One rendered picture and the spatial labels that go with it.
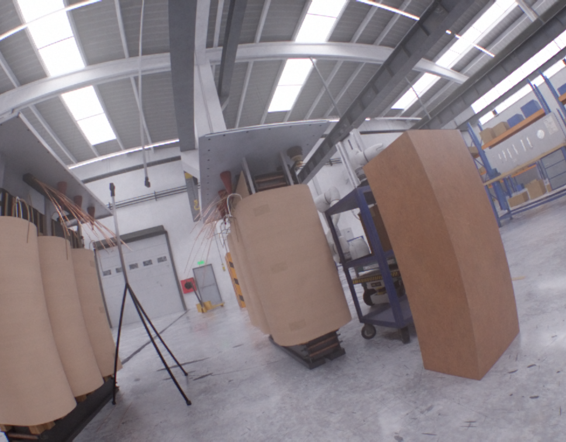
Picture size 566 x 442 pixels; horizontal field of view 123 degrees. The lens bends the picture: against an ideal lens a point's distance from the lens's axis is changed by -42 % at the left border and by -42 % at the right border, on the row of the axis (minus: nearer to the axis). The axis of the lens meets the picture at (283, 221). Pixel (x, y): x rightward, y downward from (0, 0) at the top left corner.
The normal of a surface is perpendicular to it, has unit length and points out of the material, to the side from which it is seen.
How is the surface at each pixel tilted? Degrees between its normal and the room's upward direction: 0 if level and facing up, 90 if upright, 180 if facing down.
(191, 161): 90
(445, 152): 90
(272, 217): 90
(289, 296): 90
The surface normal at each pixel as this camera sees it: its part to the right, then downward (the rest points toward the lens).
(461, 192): 0.27, -0.26
